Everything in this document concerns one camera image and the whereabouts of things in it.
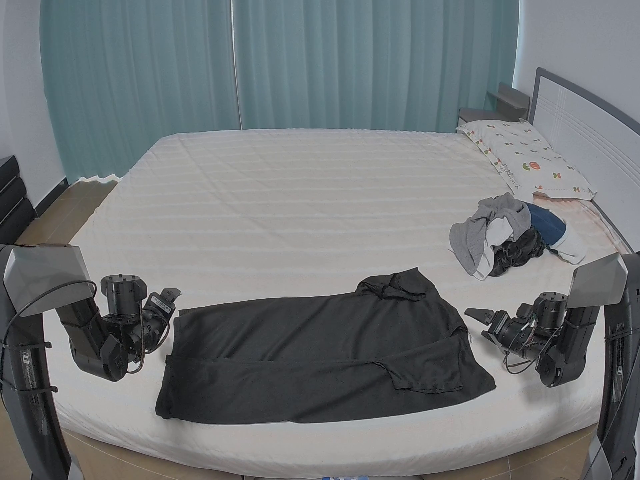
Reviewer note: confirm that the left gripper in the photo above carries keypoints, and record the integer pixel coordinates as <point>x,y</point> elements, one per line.
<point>157,325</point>

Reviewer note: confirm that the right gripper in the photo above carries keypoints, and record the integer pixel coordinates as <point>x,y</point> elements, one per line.
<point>511,337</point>

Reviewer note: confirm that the black T-shirt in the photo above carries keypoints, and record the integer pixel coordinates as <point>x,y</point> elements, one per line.
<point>310,348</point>

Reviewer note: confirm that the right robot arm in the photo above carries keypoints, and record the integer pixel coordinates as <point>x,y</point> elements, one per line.
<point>600,283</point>

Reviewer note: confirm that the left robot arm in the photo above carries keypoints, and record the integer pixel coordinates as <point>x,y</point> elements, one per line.
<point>45,273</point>

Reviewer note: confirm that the pile of clothes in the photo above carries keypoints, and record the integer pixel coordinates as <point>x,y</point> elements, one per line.
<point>470,243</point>

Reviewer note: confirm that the bed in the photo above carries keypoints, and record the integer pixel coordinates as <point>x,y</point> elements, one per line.
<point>300,193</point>

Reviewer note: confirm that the white printed pillow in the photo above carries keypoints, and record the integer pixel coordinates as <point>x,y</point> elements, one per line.
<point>525,158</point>

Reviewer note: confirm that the black chest of drawers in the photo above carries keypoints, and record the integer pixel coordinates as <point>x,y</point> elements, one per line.
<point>15,203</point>

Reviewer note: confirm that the blue-green curtain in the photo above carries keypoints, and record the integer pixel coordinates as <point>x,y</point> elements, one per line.
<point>140,68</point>
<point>375,48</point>

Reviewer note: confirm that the grey bedside table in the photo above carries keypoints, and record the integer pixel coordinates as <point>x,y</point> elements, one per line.
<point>502,100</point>

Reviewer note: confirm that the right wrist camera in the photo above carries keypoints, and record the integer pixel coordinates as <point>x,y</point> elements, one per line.
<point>525,311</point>

